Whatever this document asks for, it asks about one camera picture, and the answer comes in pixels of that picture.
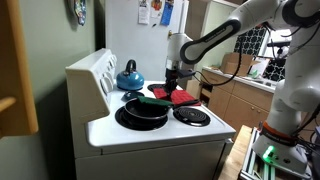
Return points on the paper with orange picture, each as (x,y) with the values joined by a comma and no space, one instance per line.
(156,8)

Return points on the yellow fridge magnet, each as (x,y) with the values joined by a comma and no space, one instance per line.
(170,33)

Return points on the white refrigerator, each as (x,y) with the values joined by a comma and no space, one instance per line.
(143,50)

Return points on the white electric stove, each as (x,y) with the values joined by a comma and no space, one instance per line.
(150,156)

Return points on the black frying pan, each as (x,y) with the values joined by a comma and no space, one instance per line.
(146,111)

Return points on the black bar camera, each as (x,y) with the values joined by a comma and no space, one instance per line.
(278,43)

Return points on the pale upper cabinet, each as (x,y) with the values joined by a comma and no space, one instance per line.
(220,13)

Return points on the white countertop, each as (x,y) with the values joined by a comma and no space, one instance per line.
(246,81)

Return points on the green plastic object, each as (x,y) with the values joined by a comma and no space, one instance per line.
(254,74)

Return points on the wooden butcher block top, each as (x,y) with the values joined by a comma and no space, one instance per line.
(233,156)

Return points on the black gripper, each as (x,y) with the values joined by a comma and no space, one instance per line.
(173,74)

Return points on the black white patterned curtain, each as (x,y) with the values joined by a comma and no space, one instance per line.
(253,40)

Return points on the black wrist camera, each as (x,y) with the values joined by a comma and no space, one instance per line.
(186,73)

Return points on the dark teal spoon rest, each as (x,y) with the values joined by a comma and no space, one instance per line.
(131,95)

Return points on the white paper note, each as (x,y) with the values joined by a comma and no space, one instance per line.
(144,13)

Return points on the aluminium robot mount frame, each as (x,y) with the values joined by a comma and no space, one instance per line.
(248,163)

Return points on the colourful decorative wall plate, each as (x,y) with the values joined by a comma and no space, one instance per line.
(80,11)

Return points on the cardboard box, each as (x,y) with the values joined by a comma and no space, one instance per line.
(233,65)

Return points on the red towel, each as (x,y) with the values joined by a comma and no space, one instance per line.
(181,96)

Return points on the blue paper sheet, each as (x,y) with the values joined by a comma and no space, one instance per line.
(166,15)

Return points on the wooden kitchen cabinets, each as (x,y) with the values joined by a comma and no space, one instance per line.
(240,106)

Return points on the small dark fridge clip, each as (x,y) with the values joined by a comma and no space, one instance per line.
(154,24)

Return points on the blue kettle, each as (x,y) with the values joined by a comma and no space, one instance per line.
(130,80)

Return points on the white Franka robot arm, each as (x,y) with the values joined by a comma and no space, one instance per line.
(293,83)

